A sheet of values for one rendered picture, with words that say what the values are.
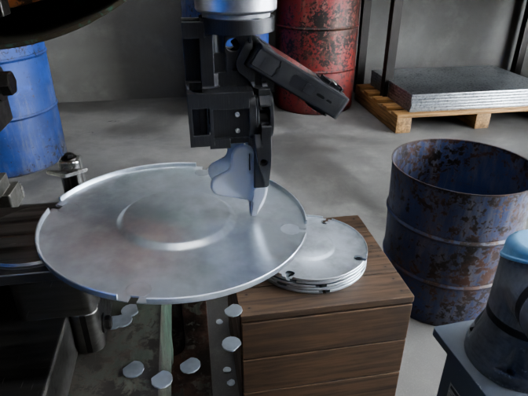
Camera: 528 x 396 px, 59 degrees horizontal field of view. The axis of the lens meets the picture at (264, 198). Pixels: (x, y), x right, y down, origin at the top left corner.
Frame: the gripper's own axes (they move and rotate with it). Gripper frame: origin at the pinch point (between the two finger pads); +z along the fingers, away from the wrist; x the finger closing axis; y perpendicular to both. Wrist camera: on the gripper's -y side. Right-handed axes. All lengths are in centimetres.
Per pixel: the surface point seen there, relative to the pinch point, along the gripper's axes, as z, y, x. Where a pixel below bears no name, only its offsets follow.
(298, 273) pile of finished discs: 41, -16, -39
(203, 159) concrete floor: 80, 0, -200
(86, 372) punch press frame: 15.1, 20.2, 7.2
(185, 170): 1.4, 8.0, -13.6
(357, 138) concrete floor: 79, -97, -217
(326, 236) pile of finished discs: 41, -26, -54
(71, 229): 0.8, 20.2, 0.8
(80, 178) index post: 2.9, 22.5, -16.4
